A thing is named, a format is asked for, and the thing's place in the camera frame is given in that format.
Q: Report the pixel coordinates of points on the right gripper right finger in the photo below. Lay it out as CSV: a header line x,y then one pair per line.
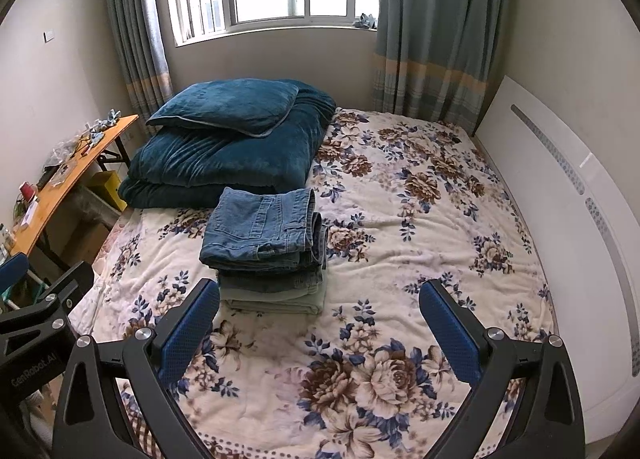
x,y
547,418

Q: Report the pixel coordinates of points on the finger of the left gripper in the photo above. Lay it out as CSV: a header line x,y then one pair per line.
x,y
13,271
65,283

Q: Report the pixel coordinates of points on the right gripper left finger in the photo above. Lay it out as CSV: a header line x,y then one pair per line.
x,y
91,421

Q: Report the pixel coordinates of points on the blue denim jeans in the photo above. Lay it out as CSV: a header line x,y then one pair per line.
x,y
247,233

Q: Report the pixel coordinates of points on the yellow box under table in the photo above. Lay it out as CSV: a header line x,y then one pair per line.
x,y
105,184

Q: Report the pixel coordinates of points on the orange wooden side table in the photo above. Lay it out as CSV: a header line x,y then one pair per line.
x,y
51,197

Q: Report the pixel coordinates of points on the teal folded duvet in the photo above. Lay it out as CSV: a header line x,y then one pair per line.
x,y
189,168

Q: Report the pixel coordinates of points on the white bed headboard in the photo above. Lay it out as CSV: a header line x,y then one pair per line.
x,y
587,240

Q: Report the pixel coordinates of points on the pale green folded pants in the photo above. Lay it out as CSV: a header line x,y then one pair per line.
x,y
310,303

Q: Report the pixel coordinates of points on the dark folded jeans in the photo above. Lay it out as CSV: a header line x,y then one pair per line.
x,y
317,250

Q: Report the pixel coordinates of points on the floral bed blanket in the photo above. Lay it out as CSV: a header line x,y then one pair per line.
x,y
404,201

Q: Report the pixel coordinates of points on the teal velvet pillow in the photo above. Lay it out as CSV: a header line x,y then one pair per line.
x,y
251,107

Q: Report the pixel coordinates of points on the left grey-green curtain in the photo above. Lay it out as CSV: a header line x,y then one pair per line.
x,y
141,53

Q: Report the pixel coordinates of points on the grey-green curtain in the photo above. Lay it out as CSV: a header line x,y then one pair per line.
x,y
433,58
141,53

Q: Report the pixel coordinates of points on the right grey-green curtain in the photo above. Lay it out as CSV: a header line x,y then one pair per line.
x,y
433,58

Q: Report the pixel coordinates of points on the green wire rack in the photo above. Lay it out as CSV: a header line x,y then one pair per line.
x,y
24,293

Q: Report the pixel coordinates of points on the wall switch plate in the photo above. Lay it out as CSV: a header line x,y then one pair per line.
x,y
48,36

